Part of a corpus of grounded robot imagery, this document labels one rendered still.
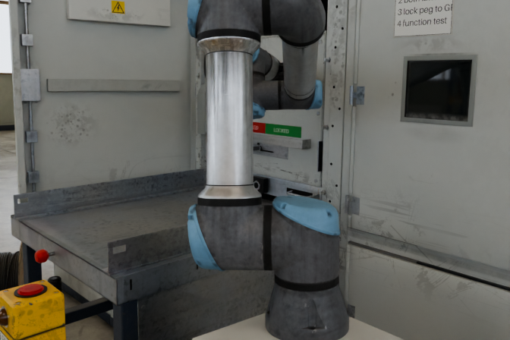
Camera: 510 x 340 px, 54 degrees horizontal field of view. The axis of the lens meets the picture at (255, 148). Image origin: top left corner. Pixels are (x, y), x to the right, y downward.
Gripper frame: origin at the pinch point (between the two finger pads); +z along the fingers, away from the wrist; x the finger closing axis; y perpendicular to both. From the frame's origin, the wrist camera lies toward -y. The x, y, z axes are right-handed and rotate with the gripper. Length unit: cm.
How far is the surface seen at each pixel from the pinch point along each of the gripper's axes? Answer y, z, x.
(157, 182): -45, -3, -36
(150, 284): 1, -53, -57
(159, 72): -53, -2, 3
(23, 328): 4, -85, -60
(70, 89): -65, -29, -10
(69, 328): -127, 45, -116
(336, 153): 18.9, -3.3, -19.9
